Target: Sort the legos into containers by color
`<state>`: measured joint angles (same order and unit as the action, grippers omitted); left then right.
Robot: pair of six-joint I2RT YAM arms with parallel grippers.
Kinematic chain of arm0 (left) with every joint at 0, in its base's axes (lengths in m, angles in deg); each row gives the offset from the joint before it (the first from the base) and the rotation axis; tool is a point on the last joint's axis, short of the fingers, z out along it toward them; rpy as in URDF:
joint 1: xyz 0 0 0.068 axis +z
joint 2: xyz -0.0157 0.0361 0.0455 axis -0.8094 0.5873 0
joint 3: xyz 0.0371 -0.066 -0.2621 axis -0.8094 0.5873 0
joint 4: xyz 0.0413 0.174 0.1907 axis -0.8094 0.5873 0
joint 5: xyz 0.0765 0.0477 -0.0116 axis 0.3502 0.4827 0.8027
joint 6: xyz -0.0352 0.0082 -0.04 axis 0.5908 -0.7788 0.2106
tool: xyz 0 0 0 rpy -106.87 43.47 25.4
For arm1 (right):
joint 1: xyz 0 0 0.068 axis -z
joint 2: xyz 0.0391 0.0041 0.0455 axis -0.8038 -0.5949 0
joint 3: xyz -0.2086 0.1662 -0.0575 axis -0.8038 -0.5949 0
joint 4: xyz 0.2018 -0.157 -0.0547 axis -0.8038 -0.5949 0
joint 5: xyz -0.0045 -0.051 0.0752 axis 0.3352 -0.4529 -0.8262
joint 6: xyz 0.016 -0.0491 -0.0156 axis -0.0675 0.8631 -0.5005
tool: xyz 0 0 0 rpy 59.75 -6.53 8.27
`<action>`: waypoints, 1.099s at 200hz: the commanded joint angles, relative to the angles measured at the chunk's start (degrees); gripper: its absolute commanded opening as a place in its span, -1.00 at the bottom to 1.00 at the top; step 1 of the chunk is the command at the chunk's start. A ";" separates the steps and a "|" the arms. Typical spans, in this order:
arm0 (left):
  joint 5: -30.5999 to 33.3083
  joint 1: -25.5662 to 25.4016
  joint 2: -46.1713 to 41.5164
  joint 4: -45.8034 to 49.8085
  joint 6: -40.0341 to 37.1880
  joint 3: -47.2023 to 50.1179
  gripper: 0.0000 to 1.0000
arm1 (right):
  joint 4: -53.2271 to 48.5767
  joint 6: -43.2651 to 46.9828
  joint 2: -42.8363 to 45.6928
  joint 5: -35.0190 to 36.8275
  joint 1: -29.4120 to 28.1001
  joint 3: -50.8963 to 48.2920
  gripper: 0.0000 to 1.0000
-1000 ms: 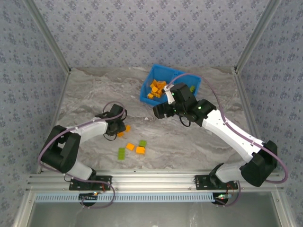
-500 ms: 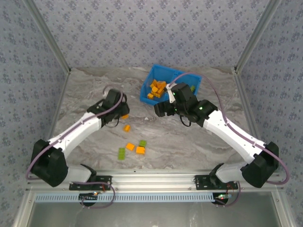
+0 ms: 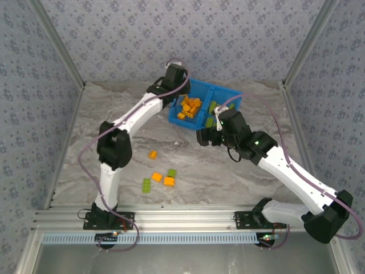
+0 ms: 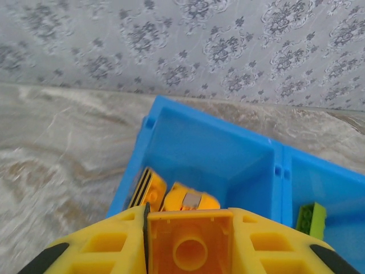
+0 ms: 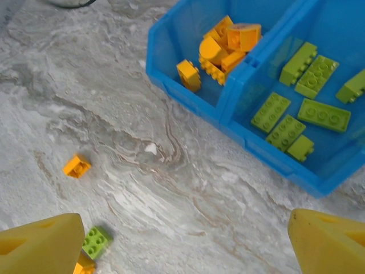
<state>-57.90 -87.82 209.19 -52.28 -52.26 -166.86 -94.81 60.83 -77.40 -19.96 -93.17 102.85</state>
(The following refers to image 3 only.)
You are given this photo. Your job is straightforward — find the aluminium mounting rail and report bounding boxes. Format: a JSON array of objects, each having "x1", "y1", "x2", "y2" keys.
[{"x1": 31, "y1": 204, "x2": 314, "y2": 232}]

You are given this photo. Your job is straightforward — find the aluminium frame post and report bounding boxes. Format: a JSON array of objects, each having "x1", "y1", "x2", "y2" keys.
[
  {"x1": 27, "y1": 0, "x2": 87, "y2": 90},
  {"x1": 281, "y1": 0, "x2": 340, "y2": 88}
]

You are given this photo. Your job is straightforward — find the slotted pale cable duct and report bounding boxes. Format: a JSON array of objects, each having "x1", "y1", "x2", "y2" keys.
[{"x1": 42, "y1": 232, "x2": 259, "y2": 245}]

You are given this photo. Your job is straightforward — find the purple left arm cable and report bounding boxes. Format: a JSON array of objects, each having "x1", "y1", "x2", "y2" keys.
[{"x1": 78, "y1": 58, "x2": 191, "y2": 253}]

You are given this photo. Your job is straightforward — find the small controller board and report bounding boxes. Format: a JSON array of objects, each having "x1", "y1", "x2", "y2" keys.
[
  {"x1": 255, "y1": 233, "x2": 282, "y2": 248},
  {"x1": 95, "y1": 232, "x2": 118, "y2": 244}
]

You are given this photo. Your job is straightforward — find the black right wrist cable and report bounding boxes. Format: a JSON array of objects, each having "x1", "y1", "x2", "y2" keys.
[{"x1": 227, "y1": 146, "x2": 244, "y2": 163}]

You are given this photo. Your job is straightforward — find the aluminium side rail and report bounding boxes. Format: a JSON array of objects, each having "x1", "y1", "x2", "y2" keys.
[
  {"x1": 43, "y1": 82, "x2": 87, "y2": 211},
  {"x1": 281, "y1": 81, "x2": 319, "y2": 183}
]

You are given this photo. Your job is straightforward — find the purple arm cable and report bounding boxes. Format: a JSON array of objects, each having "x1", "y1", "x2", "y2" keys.
[
  {"x1": 78, "y1": 58, "x2": 191, "y2": 253},
  {"x1": 218, "y1": 93, "x2": 364, "y2": 240}
]

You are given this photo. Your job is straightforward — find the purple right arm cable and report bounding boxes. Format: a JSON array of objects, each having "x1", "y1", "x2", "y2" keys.
[{"x1": 218, "y1": 93, "x2": 364, "y2": 240}]

